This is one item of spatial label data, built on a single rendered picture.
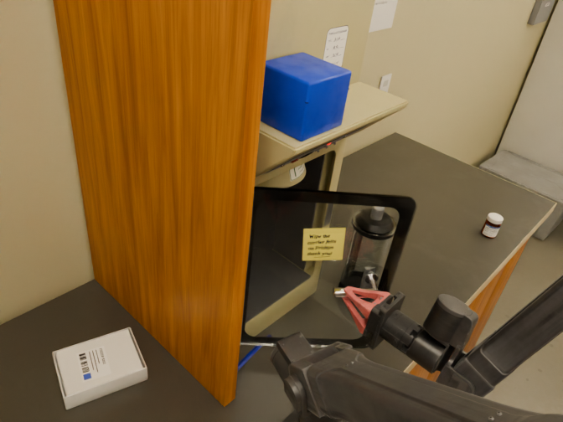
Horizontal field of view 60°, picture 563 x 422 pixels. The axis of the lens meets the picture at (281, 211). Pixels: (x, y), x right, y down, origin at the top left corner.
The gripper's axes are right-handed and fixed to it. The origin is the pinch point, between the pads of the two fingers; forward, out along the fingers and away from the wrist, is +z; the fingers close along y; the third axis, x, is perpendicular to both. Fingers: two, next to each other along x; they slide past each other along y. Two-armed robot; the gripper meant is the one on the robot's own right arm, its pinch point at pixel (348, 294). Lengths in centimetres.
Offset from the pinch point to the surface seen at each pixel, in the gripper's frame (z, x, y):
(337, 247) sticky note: 5.3, -1.1, 7.3
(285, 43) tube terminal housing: 19.8, 3.8, 41.3
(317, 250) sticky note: 7.8, 1.5, 6.2
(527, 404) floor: -40, -122, -119
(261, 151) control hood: 14.4, 12.5, 27.7
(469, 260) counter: -4, -65, -26
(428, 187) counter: 26, -93, -26
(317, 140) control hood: 8.4, 7.1, 30.7
